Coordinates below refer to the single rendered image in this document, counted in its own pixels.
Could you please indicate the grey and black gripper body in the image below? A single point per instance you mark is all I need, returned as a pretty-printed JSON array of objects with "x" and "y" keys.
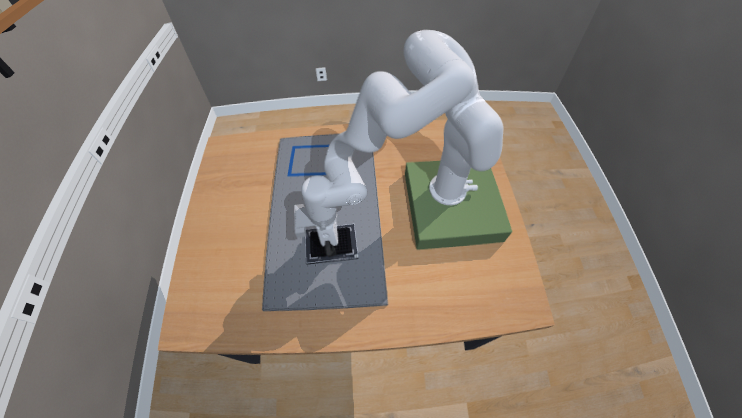
[{"x": 329, "y": 234}]

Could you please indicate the black well plate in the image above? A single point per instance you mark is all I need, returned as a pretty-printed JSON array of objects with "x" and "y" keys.
[{"x": 344, "y": 239}]

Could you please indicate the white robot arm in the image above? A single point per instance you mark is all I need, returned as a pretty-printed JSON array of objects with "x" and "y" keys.
[{"x": 447, "y": 81}]

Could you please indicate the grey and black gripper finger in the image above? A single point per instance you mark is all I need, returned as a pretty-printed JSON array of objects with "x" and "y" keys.
[{"x": 328, "y": 250}]

